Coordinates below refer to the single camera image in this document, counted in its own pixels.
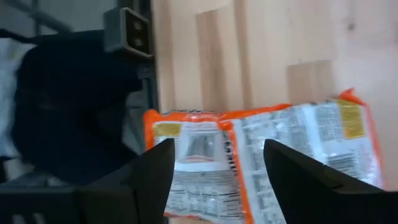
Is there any black metal table frame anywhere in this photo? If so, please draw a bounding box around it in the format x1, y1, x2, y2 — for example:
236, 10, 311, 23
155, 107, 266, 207
118, 0, 159, 147

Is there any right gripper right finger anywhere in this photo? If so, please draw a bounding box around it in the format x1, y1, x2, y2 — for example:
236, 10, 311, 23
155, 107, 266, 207
262, 139, 398, 224

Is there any black bulky object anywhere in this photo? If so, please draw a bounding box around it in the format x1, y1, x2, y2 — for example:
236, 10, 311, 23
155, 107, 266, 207
11, 29, 147, 186

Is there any orange Maruchan ramen pack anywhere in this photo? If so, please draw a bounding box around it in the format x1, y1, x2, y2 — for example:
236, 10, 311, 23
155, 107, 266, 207
142, 108, 249, 224
217, 88, 385, 224

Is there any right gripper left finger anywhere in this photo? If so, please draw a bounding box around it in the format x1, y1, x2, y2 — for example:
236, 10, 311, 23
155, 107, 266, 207
0, 138, 176, 224

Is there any small grey camera box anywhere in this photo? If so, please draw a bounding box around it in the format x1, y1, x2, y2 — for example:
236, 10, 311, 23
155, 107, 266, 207
103, 6, 154, 59

